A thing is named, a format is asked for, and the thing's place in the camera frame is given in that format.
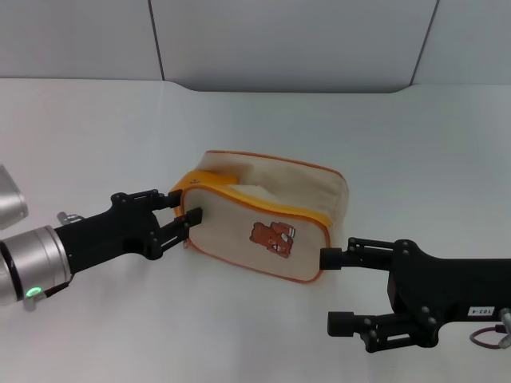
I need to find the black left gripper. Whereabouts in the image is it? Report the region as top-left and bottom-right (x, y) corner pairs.
(53, 188), (205, 273)

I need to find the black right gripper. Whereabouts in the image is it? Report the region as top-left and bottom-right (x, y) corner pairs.
(319, 237), (511, 354)

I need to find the beige food bag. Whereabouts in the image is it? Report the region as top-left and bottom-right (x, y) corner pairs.
(169, 149), (349, 286)

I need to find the left wrist silver cable connector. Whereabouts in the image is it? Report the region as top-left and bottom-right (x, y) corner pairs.
(57, 211), (85, 225)

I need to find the right wrist cable with connector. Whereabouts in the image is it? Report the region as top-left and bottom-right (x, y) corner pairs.
(469, 306), (511, 351)

